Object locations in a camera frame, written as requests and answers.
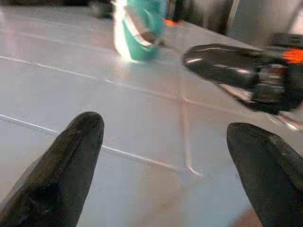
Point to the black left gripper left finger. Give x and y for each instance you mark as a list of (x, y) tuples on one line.
[(59, 170)]

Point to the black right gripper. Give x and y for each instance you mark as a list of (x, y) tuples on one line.
[(277, 92)]

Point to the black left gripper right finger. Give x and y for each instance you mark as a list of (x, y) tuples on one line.
[(272, 177)]

